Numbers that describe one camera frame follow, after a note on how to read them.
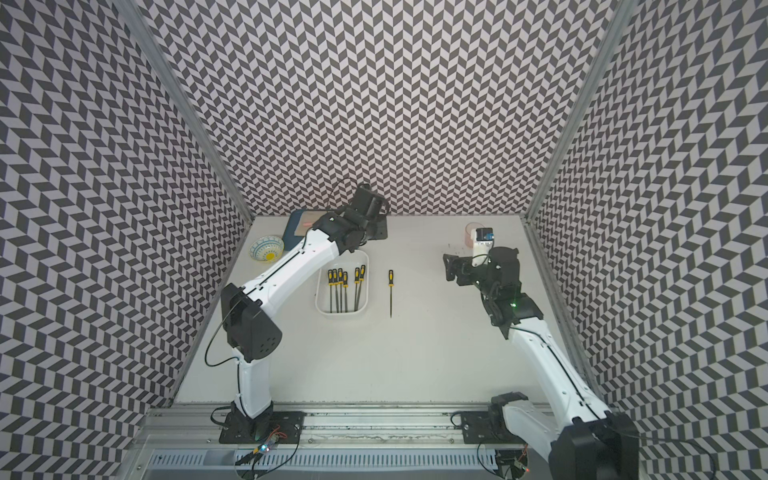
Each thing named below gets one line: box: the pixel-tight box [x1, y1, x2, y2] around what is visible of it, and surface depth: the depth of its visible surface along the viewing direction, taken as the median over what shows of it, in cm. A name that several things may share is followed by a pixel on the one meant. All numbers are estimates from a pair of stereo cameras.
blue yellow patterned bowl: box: [249, 235, 285, 263], surface depth 107 cm
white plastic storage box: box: [314, 250, 370, 318], surface depth 98 cm
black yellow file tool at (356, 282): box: [354, 267, 360, 312], surface depth 102 cm
